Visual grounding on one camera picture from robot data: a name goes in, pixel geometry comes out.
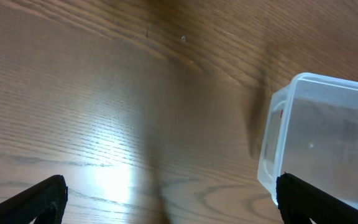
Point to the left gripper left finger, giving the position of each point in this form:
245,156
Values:
43,203

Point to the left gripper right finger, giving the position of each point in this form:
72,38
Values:
301,203

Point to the clear plastic storage container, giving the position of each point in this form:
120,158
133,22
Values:
312,133

